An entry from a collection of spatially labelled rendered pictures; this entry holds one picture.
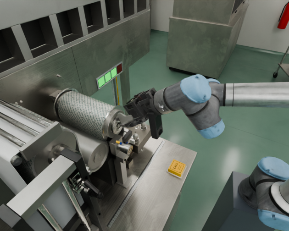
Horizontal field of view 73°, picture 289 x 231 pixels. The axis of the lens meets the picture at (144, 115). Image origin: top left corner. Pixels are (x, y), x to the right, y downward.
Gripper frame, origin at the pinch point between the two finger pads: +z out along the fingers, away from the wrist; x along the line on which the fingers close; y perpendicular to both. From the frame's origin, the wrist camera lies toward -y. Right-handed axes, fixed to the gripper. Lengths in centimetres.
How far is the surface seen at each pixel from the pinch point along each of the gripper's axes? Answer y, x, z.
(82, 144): 3.6, 14.9, 9.0
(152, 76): -29, -234, 163
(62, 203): 0.3, 35.6, -8.0
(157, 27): 45, -449, 230
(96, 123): 6.5, 7.2, 5.3
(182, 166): -39.9, -15.6, 5.1
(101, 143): -0.4, 10.9, 5.2
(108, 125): 3.6, 6.3, 1.2
